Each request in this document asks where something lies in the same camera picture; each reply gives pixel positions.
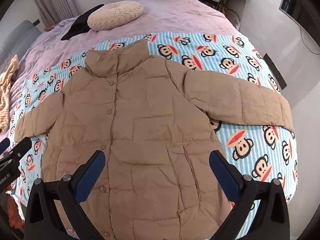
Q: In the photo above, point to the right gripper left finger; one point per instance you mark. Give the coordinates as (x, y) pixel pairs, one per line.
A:
(42, 219)

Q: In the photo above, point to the left hand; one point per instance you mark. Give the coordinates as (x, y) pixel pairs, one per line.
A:
(15, 220)

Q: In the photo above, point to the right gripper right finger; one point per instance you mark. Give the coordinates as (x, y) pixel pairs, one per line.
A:
(272, 218)

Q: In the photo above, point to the round cream cushion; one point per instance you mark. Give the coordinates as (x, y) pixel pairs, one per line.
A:
(114, 15)

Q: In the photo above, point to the lavender bed cover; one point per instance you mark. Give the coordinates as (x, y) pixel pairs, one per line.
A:
(178, 16)

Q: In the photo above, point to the black flat object on floor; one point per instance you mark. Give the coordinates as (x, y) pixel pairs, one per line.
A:
(275, 71)

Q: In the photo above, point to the grey headboard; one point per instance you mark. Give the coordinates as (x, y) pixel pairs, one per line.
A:
(18, 42)

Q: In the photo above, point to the black garment on bed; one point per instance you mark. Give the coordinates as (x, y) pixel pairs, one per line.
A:
(80, 25)

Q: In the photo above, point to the tan puffer jacket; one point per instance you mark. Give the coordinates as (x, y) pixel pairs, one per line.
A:
(154, 120)

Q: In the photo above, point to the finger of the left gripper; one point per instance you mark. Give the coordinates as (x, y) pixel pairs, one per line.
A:
(21, 149)
(4, 144)

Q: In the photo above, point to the cream striped cloth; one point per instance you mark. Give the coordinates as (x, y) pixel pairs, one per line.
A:
(5, 93)

